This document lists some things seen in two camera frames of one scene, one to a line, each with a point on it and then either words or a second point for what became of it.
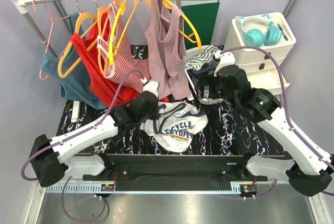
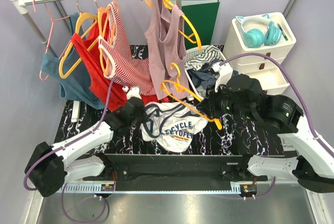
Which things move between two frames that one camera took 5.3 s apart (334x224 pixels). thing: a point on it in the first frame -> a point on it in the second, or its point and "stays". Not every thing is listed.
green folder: x=202 y=13 stays
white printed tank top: x=175 y=125 stays
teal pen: x=283 y=32 stays
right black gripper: x=205 y=79 -> x=209 y=106
